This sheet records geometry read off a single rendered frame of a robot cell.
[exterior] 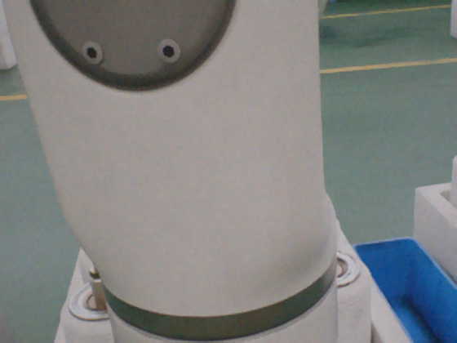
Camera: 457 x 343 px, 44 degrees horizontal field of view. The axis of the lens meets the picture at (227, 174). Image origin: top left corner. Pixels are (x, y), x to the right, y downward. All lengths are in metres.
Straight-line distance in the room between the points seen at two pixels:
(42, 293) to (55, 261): 0.12
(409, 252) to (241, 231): 0.81
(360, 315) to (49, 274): 0.74
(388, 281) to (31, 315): 0.63
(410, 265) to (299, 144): 0.82
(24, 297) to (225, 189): 1.01
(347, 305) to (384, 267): 0.37
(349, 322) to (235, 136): 0.48
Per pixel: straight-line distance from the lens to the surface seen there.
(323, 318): 0.21
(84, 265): 0.71
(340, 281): 0.60
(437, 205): 0.93
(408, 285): 0.99
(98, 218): 0.18
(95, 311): 0.60
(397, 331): 0.66
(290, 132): 0.15
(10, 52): 3.61
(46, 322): 1.07
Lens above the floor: 0.59
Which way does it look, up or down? 23 degrees down
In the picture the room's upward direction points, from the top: 6 degrees counter-clockwise
